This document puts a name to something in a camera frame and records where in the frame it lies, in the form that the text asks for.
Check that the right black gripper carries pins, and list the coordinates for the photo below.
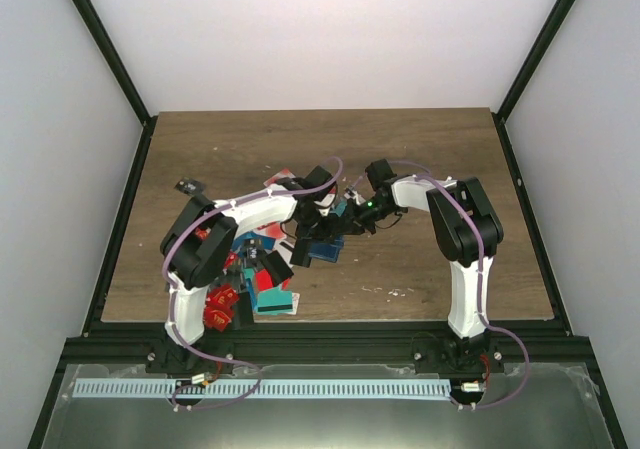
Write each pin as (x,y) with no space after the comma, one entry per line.
(356,225)

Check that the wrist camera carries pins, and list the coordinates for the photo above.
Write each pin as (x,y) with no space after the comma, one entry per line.
(351,194)
(325,205)

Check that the black card pile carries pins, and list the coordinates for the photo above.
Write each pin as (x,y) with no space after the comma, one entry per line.
(243,313)
(300,255)

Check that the light blue slotted strip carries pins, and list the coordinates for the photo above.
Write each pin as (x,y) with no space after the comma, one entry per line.
(421,389)

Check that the small black card far left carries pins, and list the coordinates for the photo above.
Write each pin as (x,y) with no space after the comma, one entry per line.
(189,186)

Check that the black card right pile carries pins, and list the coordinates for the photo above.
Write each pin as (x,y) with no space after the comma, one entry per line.
(300,255)

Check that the white pink card top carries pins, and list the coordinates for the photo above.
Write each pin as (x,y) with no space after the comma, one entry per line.
(282,174)

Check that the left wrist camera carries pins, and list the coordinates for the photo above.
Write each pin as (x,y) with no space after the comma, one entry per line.
(325,205)

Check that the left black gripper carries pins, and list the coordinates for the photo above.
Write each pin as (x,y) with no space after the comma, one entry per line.
(326,233)

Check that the blue leather card holder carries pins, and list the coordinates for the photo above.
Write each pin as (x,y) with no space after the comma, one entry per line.
(327,251)

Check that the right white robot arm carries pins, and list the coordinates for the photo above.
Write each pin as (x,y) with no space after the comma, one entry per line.
(466,227)

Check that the black card bottom pile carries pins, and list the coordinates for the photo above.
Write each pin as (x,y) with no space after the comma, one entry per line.
(243,313)

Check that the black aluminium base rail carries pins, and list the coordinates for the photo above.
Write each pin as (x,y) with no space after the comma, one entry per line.
(429,346)

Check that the red VIP card bottom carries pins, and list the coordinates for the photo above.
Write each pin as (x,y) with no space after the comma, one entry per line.
(218,311)

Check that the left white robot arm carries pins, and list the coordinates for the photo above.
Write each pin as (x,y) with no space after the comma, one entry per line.
(197,246)

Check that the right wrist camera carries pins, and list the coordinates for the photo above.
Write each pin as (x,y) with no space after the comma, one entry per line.
(351,194)

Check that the teal card bottom pile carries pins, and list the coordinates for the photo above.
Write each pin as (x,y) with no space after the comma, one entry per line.
(276,301)

